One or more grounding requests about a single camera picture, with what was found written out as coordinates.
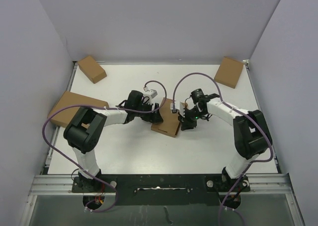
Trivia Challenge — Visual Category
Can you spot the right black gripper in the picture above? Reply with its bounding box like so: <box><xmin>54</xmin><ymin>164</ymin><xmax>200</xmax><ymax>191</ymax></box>
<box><xmin>178</xmin><ymin>107</ymin><xmax>206</xmax><ymax>131</ymax></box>

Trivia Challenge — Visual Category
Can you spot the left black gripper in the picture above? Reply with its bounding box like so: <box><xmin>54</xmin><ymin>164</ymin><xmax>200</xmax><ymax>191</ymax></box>
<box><xmin>134</xmin><ymin>99</ymin><xmax>162</xmax><ymax>123</ymax></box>

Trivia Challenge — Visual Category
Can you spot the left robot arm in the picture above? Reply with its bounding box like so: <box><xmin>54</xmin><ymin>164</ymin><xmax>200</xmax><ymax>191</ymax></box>
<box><xmin>64</xmin><ymin>89</ymin><xmax>163</xmax><ymax>192</ymax></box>

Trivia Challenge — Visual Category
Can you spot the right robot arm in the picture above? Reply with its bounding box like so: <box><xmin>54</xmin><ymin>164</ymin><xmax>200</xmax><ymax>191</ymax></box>
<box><xmin>170</xmin><ymin>88</ymin><xmax>273</xmax><ymax>191</ymax></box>

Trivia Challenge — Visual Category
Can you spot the small folded cardboard box left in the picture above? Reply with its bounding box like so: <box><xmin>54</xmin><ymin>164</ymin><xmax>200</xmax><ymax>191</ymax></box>
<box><xmin>78</xmin><ymin>56</ymin><xmax>107</xmax><ymax>84</ymax></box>

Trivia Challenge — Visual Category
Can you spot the large folded cardboard box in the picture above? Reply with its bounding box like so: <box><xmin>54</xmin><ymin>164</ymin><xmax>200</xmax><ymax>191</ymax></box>
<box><xmin>48</xmin><ymin>91</ymin><xmax>109</xmax><ymax>128</ymax></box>

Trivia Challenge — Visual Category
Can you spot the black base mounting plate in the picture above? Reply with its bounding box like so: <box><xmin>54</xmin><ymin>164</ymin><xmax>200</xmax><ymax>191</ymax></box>
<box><xmin>72</xmin><ymin>174</ymin><xmax>250</xmax><ymax>210</ymax></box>

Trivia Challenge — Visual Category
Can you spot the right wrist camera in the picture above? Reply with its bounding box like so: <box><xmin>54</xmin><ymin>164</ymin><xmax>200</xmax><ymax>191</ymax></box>
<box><xmin>170</xmin><ymin>101</ymin><xmax>187</xmax><ymax>117</ymax></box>

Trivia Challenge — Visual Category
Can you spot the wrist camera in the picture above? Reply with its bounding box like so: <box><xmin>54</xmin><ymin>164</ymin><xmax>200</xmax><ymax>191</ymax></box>
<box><xmin>170</xmin><ymin>101</ymin><xmax>187</xmax><ymax>117</ymax></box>
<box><xmin>143</xmin><ymin>87</ymin><xmax>158</xmax><ymax>101</ymax></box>

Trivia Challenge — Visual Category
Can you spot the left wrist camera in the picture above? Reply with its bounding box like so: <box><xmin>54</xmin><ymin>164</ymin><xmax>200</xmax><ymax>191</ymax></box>
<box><xmin>143</xmin><ymin>87</ymin><xmax>158</xmax><ymax>101</ymax></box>

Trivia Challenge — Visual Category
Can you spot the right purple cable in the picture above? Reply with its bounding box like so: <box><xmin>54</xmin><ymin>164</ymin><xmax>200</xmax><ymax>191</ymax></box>
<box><xmin>172</xmin><ymin>73</ymin><xmax>275</xmax><ymax>226</ymax></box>

